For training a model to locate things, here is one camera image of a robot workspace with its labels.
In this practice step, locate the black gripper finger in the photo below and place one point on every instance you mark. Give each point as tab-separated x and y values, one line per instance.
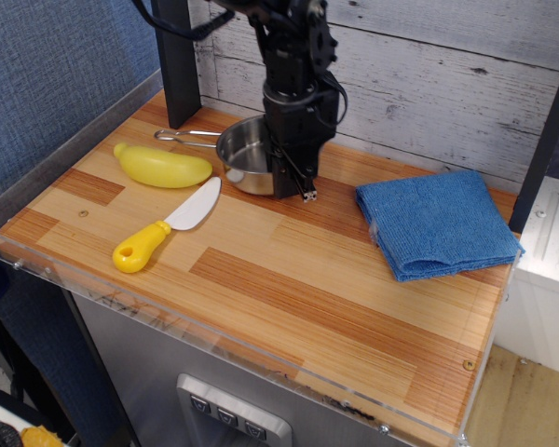
285	178
304	187

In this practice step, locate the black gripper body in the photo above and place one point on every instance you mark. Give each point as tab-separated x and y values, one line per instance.
301	125

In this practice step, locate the small stainless steel pan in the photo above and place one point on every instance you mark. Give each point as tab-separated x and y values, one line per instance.
244	148

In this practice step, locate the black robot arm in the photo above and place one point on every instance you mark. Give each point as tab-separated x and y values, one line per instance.
296	46

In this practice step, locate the yellow toy banana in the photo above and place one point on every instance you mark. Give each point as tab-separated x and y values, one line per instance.
161	169

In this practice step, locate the folded blue cloth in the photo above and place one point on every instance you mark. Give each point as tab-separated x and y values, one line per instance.
437	225

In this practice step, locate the stainless steel cabinet front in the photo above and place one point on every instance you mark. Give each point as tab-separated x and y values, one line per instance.
147	366

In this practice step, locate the silver button panel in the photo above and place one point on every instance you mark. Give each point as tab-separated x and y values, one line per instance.
230	414

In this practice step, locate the clear acrylic table guard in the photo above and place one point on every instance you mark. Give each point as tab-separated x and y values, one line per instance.
316	312

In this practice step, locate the white side cabinet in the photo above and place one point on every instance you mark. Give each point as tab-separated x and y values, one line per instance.
528	322

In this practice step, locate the yellow object bottom left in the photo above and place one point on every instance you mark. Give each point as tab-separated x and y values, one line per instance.
39	437

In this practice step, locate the dark metal post left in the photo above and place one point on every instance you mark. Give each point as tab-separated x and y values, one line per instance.
177	63

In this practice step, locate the dark metal post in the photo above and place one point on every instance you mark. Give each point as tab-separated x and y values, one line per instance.
537	169
177	63

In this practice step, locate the toy knife yellow handle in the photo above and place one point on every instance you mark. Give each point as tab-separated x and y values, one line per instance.
133	253

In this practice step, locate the dark metal post right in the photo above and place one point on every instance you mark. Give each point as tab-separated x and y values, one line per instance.
537	169

